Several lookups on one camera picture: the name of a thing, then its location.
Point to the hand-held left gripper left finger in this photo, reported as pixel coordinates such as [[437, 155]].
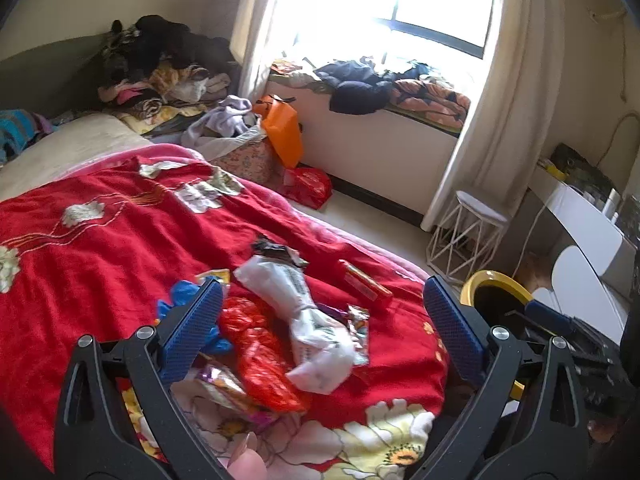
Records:
[[192, 330]]

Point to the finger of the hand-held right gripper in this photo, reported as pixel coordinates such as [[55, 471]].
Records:
[[550, 315]]

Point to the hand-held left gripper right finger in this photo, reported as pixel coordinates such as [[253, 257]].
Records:
[[452, 330]]

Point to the blue plastic bag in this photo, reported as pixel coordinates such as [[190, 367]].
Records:
[[182, 292]]

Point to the yellow-rimmed black trash bin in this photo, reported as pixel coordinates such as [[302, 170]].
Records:
[[471, 285]]

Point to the yellow snack wrapper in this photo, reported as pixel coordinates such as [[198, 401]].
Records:
[[215, 276]]

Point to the red plastic wrapper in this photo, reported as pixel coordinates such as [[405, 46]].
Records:
[[255, 355]]

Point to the white plastic bag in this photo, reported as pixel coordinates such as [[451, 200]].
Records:
[[280, 285]]

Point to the person's left hand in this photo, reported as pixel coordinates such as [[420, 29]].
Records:
[[247, 462]]

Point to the white scalloped cabinet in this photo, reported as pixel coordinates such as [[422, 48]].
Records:
[[575, 275]]

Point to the gold pink foil wrapper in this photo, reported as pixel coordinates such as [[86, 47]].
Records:
[[225, 387]]

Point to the purple snack wrapper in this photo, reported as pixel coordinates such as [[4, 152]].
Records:
[[359, 330]]

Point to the red candy tube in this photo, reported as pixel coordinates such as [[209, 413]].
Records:
[[362, 280]]

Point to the white desk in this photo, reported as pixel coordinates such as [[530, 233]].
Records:
[[580, 215]]

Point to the dark snack wrapper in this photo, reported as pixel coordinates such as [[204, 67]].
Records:
[[272, 249]]

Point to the red floral blanket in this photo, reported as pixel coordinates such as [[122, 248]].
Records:
[[100, 260]]

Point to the desk clutter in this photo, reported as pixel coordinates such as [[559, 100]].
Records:
[[585, 175]]

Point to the floral patterned pouf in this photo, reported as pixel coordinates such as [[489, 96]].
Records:
[[245, 162]]

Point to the red plastic bag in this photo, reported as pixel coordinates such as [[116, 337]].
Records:
[[307, 185]]

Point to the beige bed sheet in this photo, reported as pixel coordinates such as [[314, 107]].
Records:
[[65, 155]]

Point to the lilac clothes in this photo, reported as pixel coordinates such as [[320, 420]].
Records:
[[225, 115]]

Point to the orange paper bag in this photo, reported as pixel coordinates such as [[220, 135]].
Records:
[[282, 130]]

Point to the orange floral blanket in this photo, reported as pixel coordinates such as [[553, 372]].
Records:
[[435, 102]]

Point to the cream curtain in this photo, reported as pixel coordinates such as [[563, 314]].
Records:
[[515, 85], [255, 35]]

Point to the pile of clothes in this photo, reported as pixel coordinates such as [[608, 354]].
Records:
[[165, 80]]

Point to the dark clothing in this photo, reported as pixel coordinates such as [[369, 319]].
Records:
[[355, 90]]

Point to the striped colourful cloth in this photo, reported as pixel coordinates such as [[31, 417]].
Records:
[[17, 130]]

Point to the grey-green headboard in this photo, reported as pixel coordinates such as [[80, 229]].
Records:
[[45, 75]]

